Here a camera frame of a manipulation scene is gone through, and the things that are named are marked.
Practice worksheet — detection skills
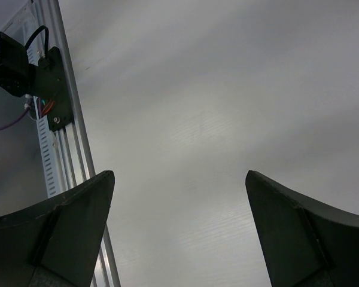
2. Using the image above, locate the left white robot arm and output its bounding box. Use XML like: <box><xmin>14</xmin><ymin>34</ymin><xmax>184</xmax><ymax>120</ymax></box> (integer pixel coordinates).
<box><xmin>0</xmin><ymin>32</ymin><xmax>36</xmax><ymax>97</ymax></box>

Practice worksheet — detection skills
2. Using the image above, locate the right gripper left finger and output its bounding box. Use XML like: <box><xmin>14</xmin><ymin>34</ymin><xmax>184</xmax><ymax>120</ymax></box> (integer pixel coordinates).
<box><xmin>0</xmin><ymin>170</ymin><xmax>115</xmax><ymax>286</ymax></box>

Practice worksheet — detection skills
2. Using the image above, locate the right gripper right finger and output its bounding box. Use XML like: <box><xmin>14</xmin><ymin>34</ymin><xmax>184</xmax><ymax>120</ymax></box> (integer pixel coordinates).
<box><xmin>245</xmin><ymin>170</ymin><xmax>359</xmax><ymax>286</ymax></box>

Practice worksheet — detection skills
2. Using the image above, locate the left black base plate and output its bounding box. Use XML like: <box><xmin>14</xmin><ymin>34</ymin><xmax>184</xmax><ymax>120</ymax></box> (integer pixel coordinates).
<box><xmin>32</xmin><ymin>47</ymin><xmax>74</xmax><ymax>132</ymax></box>

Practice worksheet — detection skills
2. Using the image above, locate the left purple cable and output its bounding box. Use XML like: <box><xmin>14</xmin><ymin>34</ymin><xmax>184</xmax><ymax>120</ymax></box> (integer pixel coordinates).
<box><xmin>0</xmin><ymin>98</ymin><xmax>35</xmax><ymax>134</ymax></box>

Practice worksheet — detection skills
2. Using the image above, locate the white slotted cable duct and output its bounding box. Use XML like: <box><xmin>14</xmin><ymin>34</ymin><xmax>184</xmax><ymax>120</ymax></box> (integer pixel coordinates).
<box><xmin>35</xmin><ymin>116</ymin><xmax>59</xmax><ymax>199</ymax></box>

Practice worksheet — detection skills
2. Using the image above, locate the aluminium mounting rail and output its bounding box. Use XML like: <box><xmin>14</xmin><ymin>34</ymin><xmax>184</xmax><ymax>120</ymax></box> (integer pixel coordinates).
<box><xmin>2</xmin><ymin>0</ymin><xmax>122</xmax><ymax>287</ymax></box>

